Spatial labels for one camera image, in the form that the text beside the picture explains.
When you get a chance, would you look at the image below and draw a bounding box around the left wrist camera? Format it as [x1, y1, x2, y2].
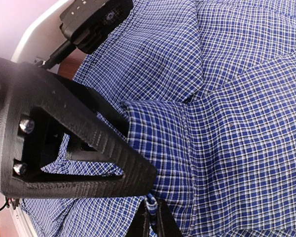
[36, 0, 133, 70]

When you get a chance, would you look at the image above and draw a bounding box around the blue small-check long sleeve shirt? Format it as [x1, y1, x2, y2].
[22, 0, 296, 237]

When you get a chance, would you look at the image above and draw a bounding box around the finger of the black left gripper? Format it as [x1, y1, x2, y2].
[0, 74, 156, 198]

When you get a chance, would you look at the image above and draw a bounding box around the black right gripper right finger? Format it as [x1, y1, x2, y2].
[157, 199, 183, 237]

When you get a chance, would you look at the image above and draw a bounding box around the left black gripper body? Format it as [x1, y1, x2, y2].
[0, 58, 22, 190]

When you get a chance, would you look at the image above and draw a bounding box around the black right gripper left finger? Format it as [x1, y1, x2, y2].
[126, 200, 150, 237]

